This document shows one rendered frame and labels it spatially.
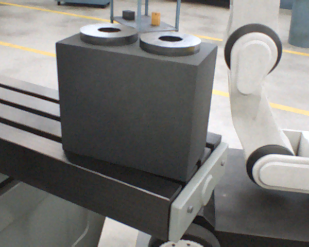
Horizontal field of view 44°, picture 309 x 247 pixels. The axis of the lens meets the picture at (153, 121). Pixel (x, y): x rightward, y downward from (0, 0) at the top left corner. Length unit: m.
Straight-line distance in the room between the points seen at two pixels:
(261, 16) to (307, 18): 4.31
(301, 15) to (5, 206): 4.74
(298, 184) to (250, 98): 0.30
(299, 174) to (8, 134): 0.77
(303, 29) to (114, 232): 4.06
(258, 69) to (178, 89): 0.49
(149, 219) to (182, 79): 0.22
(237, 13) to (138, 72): 0.51
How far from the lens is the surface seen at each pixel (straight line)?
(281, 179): 1.16
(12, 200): 1.01
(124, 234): 1.88
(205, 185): 0.65
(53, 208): 1.16
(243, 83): 1.01
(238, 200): 1.21
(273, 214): 1.19
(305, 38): 5.38
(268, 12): 1.02
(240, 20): 1.01
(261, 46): 0.98
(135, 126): 0.58
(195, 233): 1.03
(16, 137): 0.73
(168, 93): 0.54
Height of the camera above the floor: 1.28
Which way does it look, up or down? 27 degrees down
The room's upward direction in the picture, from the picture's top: 3 degrees clockwise
